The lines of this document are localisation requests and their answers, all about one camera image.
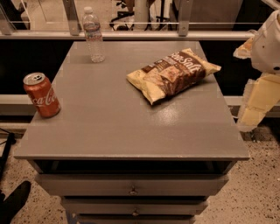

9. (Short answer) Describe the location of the metal railing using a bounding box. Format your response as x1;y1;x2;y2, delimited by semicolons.
0;0;280;41

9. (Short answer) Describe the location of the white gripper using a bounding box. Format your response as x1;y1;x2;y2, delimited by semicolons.
234;10;280;132

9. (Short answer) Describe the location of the metal drawer knob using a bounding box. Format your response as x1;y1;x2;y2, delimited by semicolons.
129;186;138;196
132;208;139;217

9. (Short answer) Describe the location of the yellow brown chip bag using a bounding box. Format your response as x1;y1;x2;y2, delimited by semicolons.
127;48;221;104

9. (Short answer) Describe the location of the red Coca-Cola can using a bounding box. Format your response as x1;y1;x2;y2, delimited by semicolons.
23;73;60;118

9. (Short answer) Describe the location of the metal drawer knob upper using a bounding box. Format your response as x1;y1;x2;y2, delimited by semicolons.
129;186;138;196

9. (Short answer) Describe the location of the metal drawer knob lower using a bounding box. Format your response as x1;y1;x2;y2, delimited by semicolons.
132;208;139;217

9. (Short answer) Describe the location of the grey drawer cabinet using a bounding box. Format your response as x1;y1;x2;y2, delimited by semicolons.
15;41;249;224

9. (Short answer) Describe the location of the clear plastic water bottle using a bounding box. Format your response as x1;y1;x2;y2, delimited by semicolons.
82;6;105;63

